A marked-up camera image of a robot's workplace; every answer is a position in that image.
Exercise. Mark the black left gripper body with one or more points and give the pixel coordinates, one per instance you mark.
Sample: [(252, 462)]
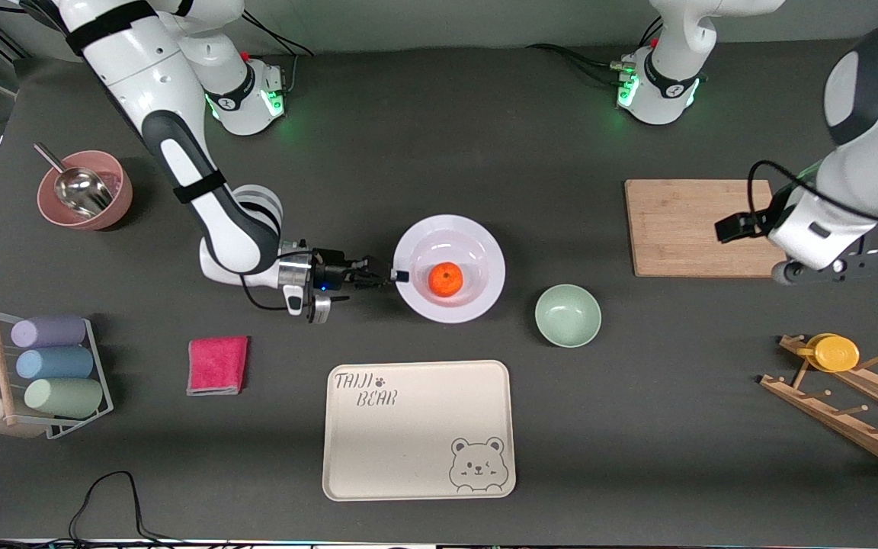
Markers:
[(761, 219)]

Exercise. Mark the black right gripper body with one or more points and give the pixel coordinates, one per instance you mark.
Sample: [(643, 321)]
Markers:
[(330, 271)]

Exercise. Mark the orange fruit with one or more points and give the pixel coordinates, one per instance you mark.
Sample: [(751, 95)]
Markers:
[(445, 280)]

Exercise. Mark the white round plate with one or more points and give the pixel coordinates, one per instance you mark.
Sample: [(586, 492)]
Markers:
[(477, 252)]

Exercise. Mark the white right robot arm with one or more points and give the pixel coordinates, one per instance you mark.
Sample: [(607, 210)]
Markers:
[(165, 84)]

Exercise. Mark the wooden cutting board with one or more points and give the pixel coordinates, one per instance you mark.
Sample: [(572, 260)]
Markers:
[(668, 229)]

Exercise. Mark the pink folded cloth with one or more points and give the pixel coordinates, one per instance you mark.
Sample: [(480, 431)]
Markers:
[(217, 365)]

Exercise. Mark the yellow cup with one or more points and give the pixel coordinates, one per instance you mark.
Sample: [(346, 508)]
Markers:
[(835, 353)]

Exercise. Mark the beige bear print tray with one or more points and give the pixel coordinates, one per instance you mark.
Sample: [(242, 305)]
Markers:
[(408, 442)]

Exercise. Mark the light green bowl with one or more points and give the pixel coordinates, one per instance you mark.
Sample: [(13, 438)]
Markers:
[(568, 316)]

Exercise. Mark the wooden drying rack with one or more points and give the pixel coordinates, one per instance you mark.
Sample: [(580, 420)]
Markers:
[(843, 419)]

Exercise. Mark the pink bowl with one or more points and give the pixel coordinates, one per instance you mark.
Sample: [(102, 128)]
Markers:
[(115, 206)]

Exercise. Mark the metal scoop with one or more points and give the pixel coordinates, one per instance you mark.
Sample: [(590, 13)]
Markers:
[(84, 191)]

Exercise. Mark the purple cup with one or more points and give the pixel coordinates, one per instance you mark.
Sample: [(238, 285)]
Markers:
[(50, 331)]

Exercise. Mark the blue cup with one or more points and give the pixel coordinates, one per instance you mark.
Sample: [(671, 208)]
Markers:
[(54, 363)]

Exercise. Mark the green cup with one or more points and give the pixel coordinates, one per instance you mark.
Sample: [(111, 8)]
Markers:
[(65, 397)]

